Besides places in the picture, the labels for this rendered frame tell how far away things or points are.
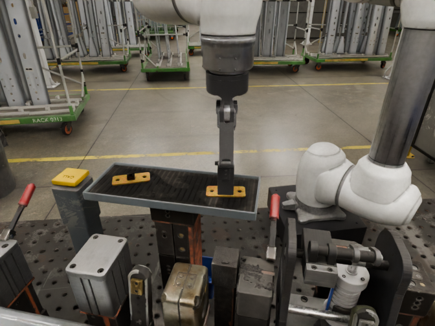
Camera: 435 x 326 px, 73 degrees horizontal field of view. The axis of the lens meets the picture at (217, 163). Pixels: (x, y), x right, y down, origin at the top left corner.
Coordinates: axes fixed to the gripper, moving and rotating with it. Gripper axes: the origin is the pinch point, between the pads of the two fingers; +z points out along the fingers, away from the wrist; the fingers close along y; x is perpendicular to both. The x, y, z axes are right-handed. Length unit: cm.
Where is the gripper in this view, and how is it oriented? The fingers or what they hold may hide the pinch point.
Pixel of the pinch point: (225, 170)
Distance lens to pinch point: 61.2
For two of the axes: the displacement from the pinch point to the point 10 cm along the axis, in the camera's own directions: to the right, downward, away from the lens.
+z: 0.0, 8.7, 4.9
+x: 10.0, 0.1, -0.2
